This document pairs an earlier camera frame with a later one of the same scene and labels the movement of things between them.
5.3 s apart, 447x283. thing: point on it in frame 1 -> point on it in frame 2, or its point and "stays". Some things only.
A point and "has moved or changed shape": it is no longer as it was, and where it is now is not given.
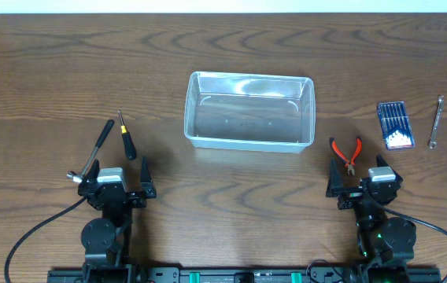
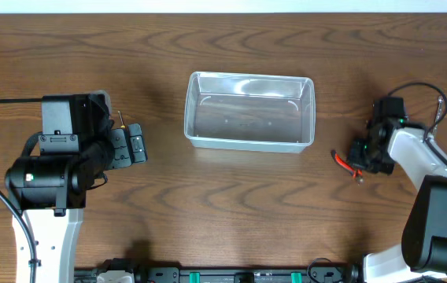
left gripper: (147, 191) -> (121, 158)
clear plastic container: (250, 112) stays
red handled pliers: (349, 164) has moved or changed shape
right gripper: (350, 197) -> (385, 167)
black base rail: (245, 274) stays
